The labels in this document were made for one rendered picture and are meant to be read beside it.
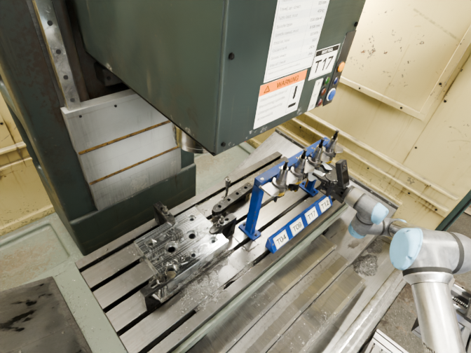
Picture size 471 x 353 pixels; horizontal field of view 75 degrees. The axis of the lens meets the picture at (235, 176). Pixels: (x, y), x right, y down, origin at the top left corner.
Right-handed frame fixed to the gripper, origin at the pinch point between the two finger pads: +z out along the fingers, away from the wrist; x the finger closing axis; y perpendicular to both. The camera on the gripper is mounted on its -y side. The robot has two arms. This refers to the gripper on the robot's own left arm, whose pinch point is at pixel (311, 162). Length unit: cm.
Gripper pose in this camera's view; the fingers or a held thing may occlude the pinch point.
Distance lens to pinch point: 134.5
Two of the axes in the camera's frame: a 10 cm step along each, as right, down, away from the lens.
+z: -6.7, -5.7, 4.8
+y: -1.2, 7.2, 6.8
